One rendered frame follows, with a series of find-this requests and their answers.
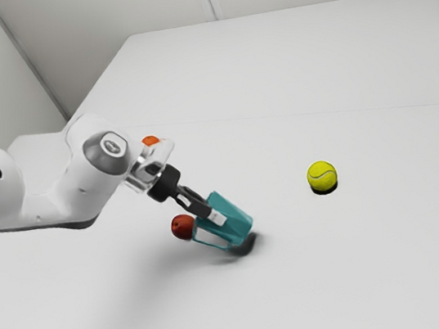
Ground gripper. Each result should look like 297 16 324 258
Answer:
143 157 228 237

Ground teal faceted mug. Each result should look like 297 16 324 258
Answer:
183 185 258 256

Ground red apple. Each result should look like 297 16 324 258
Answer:
168 212 199 242

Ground orange fruit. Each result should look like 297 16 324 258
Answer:
140 133 162 148

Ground yellow tennis ball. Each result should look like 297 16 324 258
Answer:
304 158 341 195

